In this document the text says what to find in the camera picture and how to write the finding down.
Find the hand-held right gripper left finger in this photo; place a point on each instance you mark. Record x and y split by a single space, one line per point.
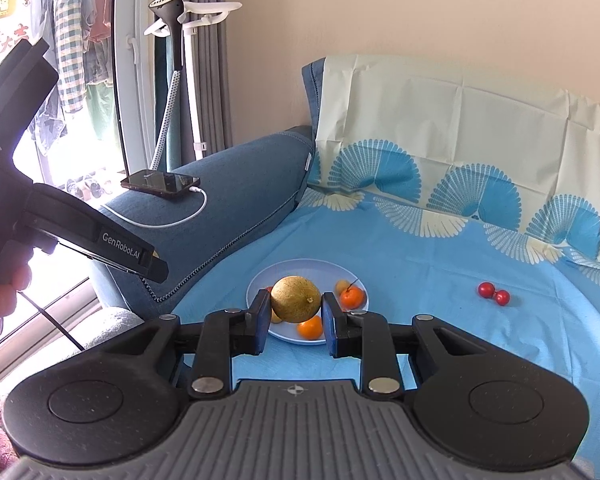
262 322

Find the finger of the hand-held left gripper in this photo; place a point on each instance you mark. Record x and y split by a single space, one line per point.
150 269

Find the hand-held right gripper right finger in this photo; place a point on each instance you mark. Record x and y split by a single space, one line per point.
330 327

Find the small orange with stem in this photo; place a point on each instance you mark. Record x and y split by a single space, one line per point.
352 300

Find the yellow-brown pear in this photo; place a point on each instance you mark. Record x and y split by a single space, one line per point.
296 299

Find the light blue plate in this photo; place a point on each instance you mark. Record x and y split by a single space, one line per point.
290 270

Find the person's left hand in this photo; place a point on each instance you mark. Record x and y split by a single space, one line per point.
2 290

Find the blue denim garment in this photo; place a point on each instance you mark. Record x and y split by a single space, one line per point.
47 105

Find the white fluffy cushion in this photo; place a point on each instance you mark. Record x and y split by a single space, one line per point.
105 327

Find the black smartphone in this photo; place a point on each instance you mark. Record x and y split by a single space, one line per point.
160 180

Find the green garment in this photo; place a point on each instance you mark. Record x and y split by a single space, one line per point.
99 110

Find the row of shoes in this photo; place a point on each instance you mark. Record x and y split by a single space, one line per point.
87 187

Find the plaid shirt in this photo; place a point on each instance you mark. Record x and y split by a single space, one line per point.
70 45

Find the blue denim sofa armrest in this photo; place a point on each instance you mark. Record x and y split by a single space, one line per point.
240 180

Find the pink garment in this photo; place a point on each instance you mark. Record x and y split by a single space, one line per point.
101 5

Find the blue fan-print bed sheet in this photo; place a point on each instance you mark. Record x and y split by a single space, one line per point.
480 240

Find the white steamer stand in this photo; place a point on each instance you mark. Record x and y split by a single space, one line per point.
196 85

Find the grey curtain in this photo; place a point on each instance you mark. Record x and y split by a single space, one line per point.
210 60

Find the white door frame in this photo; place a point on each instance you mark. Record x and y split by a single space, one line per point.
132 70

